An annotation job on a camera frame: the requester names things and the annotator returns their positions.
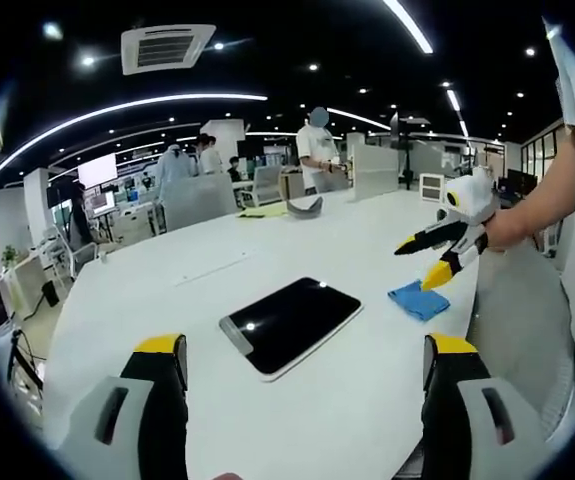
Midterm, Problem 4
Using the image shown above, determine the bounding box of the white ceiling air vent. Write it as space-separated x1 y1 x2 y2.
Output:
120 23 217 76

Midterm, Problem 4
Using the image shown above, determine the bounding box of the bright wall screen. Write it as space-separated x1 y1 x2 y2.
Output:
77 153 118 189

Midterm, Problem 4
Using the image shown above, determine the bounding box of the blue cleaning cloth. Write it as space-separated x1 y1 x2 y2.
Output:
386 279 452 324

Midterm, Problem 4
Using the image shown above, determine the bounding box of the person's right hand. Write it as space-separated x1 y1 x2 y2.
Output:
484 205 538 254

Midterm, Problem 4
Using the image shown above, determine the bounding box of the grey curved headband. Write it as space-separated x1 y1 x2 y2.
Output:
286 196 326 221

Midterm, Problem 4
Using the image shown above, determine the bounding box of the black wall display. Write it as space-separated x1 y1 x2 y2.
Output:
236 139 263 161

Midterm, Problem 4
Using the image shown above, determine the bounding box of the black trash bin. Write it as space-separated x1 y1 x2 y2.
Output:
40 280 62 309

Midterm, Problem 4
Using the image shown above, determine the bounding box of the black display on stand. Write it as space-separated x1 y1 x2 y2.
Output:
49 179 76 211

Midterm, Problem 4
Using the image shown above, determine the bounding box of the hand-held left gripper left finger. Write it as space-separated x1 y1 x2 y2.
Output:
55 332 189 480

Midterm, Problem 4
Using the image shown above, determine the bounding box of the frosted desk divider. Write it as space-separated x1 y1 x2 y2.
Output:
345 144 400 204
163 173 238 232

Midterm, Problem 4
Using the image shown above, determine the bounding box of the grey mesh office chair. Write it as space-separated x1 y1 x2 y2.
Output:
469 244 575 444

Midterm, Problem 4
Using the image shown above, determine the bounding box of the yellow paper sheet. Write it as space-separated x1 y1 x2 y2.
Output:
238 202 288 220

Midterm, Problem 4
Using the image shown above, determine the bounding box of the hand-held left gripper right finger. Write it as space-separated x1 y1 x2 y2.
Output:
420 332 553 480

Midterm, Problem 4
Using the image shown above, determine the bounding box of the white table cable cover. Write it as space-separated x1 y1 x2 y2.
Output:
174 247 261 287

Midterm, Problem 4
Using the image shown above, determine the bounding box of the white low cabinet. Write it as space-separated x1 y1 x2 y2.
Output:
0 254 43 319

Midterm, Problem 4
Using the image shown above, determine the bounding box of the white office chair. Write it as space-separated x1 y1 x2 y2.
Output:
252 164 283 206

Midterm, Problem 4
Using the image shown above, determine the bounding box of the white louvered box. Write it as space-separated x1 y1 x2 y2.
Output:
419 172 449 204

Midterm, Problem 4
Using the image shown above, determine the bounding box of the black tripod stand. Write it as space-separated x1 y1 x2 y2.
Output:
390 112 431 190

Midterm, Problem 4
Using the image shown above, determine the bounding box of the black tablet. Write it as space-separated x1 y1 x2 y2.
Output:
218 276 364 384

